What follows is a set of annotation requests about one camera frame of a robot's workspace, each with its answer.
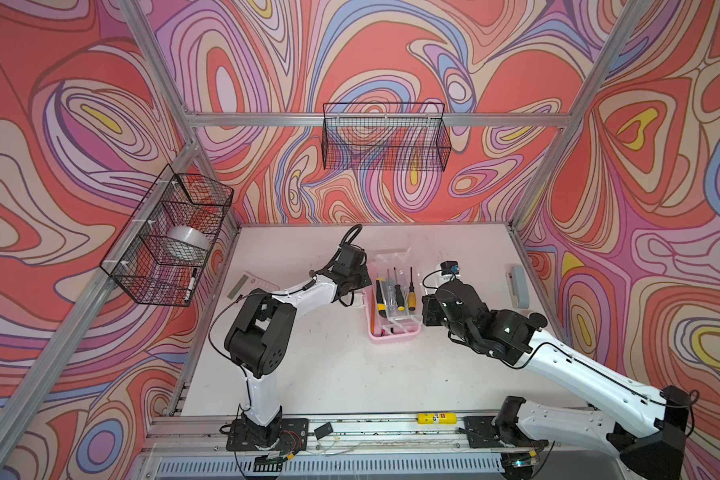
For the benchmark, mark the black yellow utility knife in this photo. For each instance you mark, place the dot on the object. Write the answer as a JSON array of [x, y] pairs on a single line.
[[380, 299]]

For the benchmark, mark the yellow handle screwdriver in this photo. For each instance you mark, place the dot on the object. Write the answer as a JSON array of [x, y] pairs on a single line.
[[411, 297]]

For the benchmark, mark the clear handle screwdriver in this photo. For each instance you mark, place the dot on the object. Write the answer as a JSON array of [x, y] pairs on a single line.
[[391, 301]]

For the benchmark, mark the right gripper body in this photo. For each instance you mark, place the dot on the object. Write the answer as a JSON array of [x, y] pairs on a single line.
[[434, 316]]

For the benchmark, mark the black wire basket back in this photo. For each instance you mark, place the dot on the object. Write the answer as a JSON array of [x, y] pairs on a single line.
[[385, 136]]

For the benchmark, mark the blue grey stapler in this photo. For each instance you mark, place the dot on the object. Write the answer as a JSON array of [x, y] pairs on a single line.
[[518, 288]]

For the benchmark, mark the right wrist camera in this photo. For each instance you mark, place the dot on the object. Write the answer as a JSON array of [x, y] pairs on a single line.
[[449, 270]]

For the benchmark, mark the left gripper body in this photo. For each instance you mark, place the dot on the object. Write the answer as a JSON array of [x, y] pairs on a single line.
[[362, 279]]

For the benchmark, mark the black wire basket left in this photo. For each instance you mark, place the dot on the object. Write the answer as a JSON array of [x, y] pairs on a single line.
[[149, 267]]

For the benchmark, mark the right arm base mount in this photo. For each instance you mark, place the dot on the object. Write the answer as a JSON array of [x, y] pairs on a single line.
[[487, 432]]

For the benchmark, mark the silver tape roll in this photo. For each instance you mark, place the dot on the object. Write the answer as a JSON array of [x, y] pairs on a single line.
[[190, 236]]

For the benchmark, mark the black wire basket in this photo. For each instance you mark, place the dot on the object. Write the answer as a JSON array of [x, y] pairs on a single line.
[[149, 267], [385, 136]]

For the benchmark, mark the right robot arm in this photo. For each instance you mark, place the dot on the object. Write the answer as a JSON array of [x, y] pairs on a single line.
[[641, 426]]

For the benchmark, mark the pink plastic tool box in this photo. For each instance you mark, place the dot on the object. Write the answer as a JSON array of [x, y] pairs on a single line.
[[402, 326]]

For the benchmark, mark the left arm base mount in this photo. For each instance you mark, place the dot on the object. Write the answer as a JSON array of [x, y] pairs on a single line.
[[282, 435]]

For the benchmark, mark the pink round speaker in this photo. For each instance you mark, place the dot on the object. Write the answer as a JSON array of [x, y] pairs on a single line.
[[538, 320]]

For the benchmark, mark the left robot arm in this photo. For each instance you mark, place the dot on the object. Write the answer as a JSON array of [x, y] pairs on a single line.
[[259, 337]]

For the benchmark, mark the yellow label tag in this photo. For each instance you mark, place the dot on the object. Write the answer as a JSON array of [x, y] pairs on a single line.
[[434, 418]]

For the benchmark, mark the pink calculator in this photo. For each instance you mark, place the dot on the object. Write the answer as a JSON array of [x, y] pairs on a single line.
[[247, 283]]

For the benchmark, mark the black yellow phillips screwdriver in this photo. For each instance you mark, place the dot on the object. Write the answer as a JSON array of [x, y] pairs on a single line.
[[398, 292]]

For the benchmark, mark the black marker in basket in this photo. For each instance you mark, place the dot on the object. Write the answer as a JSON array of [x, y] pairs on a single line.
[[191, 284]]

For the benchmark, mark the aluminium front rail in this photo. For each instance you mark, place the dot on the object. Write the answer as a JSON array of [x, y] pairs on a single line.
[[337, 434]]

